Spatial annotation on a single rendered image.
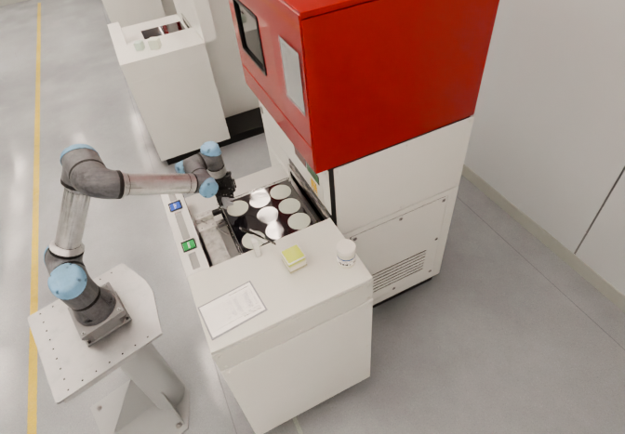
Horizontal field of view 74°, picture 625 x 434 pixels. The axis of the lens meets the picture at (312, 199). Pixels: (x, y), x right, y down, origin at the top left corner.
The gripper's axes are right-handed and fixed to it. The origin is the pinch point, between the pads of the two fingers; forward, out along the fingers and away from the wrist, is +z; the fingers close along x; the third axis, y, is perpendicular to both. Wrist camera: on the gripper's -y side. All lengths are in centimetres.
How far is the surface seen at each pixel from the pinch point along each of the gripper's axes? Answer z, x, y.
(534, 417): 91, -62, 143
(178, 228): -4.7, -16.6, -16.1
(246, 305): -6, -55, 19
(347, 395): 91, -51, 53
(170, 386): 72, -53, -35
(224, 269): -5.2, -39.6, 8.4
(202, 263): -4.7, -35.8, -1.3
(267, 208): 1.4, -1.0, 20.1
